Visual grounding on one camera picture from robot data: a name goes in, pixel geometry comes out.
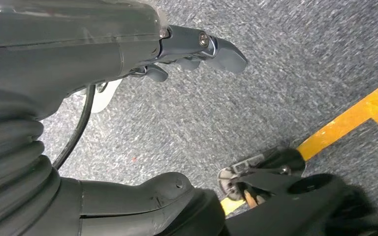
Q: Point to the yellow floor tape square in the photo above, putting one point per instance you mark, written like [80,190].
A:
[339,125]

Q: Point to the white rounded shell piece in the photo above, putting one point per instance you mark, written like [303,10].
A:
[106,96]

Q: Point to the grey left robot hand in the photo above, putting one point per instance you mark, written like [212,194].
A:
[62,49]

